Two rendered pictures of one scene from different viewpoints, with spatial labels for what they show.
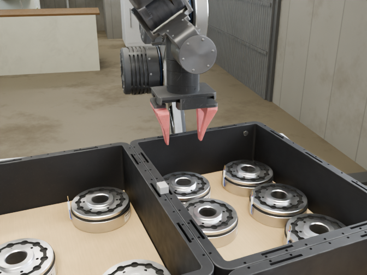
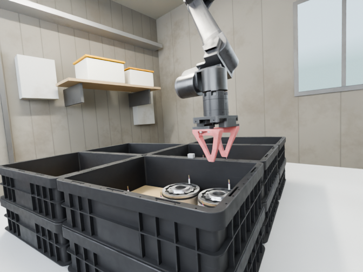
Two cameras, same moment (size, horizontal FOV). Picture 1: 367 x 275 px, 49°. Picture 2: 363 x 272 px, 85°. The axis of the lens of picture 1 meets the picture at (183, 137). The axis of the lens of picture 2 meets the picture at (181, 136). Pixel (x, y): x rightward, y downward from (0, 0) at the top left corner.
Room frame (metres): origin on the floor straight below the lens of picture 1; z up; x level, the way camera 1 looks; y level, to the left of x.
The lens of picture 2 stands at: (1.00, -0.33, 1.05)
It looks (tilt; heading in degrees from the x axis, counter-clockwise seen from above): 5 degrees down; 145
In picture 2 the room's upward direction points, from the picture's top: 4 degrees counter-clockwise
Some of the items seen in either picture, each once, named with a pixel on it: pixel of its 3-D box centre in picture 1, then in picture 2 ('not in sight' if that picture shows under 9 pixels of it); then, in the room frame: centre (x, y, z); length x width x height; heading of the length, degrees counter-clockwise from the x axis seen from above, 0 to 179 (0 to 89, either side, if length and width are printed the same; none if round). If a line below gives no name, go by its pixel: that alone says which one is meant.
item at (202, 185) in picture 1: (183, 185); (219, 196); (0.67, 0.00, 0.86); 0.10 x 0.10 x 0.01
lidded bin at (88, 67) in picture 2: not in sight; (100, 73); (-1.76, 0.38, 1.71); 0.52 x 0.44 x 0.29; 103
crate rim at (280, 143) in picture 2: not in sight; (237, 142); (0.37, 0.45, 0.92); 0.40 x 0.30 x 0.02; 22
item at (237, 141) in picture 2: not in sight; (237, 152); (0.37, 0.45, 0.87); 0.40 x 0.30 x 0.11; 22
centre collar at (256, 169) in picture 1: (248, 169); not in sight; (0.72, -0.13, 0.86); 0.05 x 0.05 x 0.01
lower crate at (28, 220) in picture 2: not in sight; (75, 208); (0.22, -0.26, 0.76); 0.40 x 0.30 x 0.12; 22
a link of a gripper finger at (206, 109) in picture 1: (193, 117); (213, 140); (0.68, -0.02, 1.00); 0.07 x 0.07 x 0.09; 16
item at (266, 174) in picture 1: (247, 172); not in sight; (0.72, -0.13, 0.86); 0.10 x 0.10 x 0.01
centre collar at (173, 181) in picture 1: (183, 183); (219, 194); (0.67, 0.00, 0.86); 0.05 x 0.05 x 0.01
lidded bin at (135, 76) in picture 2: not in sight; (135, 79); (-1.88, 0.92, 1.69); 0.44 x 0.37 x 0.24; 103
